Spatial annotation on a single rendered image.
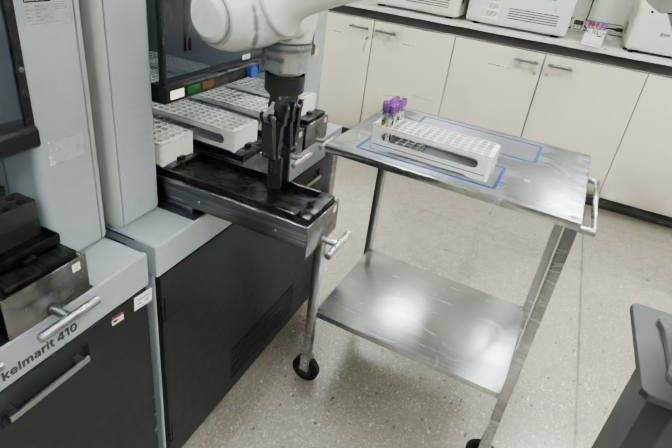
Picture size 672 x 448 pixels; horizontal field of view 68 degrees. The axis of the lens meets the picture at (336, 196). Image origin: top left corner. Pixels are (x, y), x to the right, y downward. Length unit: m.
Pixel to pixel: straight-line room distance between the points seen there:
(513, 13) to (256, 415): 2.42
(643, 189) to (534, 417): 1.81
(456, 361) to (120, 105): 1.07
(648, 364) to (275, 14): 0.83
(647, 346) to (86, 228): 1.01
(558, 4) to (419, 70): 0.83
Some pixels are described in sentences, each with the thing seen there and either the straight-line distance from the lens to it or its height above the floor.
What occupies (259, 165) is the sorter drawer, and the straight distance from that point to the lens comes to 1.20.
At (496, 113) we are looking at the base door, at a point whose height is 0.43.
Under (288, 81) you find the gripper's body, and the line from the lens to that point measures 0.93.
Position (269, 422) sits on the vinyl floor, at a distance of 1.62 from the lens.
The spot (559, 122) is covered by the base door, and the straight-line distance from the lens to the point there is 3.17.
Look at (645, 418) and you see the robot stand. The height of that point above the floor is 0.60.
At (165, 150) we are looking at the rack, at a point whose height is 0.85.
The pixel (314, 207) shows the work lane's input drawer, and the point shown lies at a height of 0.82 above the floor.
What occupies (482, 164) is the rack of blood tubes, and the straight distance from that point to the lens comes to 1.18.
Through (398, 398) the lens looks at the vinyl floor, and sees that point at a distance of 1.73.
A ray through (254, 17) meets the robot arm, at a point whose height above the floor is 1.17.
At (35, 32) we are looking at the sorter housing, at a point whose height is 1.12.
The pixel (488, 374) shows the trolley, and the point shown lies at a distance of 1.49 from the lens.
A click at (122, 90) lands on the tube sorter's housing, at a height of 1.00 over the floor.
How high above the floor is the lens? 1.29
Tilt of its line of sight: 28 degrees down
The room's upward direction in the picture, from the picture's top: 8 degrees clockwise
